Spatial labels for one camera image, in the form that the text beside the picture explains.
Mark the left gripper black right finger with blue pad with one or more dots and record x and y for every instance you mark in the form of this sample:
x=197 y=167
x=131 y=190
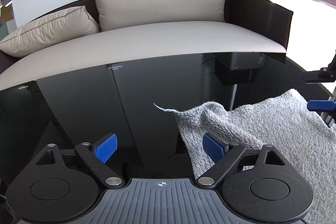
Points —
x=255 y=185

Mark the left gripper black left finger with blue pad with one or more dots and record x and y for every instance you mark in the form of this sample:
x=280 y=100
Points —
x=59 y=185

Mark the dark sofa beige seat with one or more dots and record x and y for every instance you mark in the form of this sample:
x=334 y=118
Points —
x=248 y=26

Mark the grey terry towel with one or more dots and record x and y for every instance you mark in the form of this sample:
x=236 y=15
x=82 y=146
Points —
x=284 y=121

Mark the small beige side cushion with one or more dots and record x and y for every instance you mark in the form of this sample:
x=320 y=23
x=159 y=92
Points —
x=51 y=29

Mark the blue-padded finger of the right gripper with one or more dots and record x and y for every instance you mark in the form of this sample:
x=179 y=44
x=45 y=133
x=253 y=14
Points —
x=321 y=105

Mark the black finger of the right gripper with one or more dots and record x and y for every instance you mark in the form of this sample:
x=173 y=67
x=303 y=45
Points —
x=324 y=75

